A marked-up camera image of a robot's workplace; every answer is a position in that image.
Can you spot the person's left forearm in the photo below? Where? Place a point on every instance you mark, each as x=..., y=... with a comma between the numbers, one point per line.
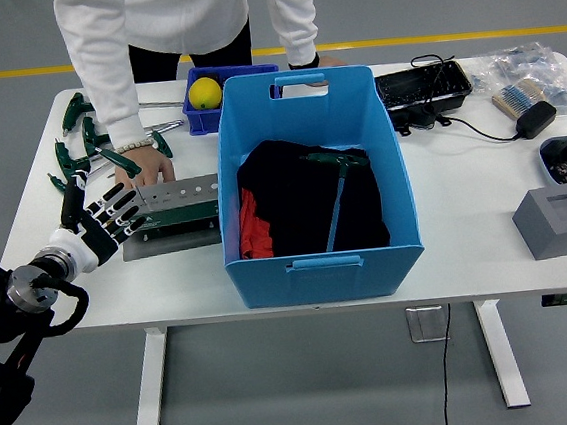
x=298, y=30

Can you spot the metal floor socket plate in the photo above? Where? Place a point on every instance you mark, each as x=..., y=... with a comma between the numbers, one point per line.
x=425, y=324

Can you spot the red cloth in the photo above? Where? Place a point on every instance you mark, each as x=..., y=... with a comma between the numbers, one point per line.
x=255, y=230

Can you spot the grey hollow cube block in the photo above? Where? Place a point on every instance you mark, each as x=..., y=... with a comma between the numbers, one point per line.
x=562, y=236

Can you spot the black cloth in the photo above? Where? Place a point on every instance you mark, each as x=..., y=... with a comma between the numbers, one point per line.
x=292, y=196

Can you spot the yellow lemon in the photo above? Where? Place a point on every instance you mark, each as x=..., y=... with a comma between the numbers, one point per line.
x=205, y=94

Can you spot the green SATA tool holder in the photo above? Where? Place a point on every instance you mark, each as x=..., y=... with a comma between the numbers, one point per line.
x=183, y=213

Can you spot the clear plastic parts bags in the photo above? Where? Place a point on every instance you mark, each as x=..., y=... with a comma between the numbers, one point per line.
x=525, y=61

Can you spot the black power adapter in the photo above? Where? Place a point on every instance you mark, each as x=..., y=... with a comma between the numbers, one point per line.
x=536, y=120

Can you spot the shiny black plastic tray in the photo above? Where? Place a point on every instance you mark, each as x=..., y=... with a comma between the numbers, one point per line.
x=422, y=83

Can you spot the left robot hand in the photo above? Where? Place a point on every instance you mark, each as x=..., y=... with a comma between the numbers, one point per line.
x=83, y=242

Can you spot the white table leg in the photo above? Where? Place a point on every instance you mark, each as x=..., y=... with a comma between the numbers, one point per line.
x=152, y=386
x=500, y=352

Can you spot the small blue parts bin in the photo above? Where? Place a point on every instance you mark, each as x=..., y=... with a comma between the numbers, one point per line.
x=250, y=70

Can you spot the large blue storage box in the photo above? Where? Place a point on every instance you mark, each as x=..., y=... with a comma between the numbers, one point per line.
x=330, y=278

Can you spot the person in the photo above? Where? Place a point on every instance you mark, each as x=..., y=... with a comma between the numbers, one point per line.
x=169, y=12

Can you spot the taped resistor strip bundle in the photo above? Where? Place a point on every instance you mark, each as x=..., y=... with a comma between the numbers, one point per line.
x=518, y=97

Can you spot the person's left hand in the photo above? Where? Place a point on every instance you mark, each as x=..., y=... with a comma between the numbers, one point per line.
x=331, y=61

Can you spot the person's right hand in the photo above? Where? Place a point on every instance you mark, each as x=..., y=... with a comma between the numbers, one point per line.
x=154, y=170

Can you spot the person's right forearm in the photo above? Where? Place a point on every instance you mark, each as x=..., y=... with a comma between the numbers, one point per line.
x=114, y=103

